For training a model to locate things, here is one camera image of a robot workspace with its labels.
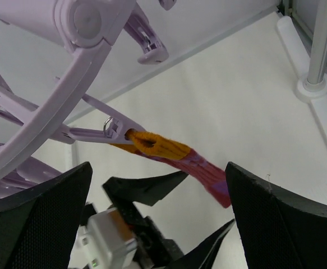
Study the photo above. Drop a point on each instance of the maroon purple sock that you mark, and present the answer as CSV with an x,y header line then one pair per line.
x,y
180,156

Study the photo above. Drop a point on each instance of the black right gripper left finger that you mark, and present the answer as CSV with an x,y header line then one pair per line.
x,y
38,225

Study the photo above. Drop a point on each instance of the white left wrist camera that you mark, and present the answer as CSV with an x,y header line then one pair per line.
x,y
103,240

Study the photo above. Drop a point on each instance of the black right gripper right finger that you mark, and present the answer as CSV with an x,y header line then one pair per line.
x,y
278,228

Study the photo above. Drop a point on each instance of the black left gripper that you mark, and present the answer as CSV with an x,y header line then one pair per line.
x,y
154,249

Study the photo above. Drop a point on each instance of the lilac round clip hanger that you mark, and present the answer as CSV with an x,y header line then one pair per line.
x,y
87,30

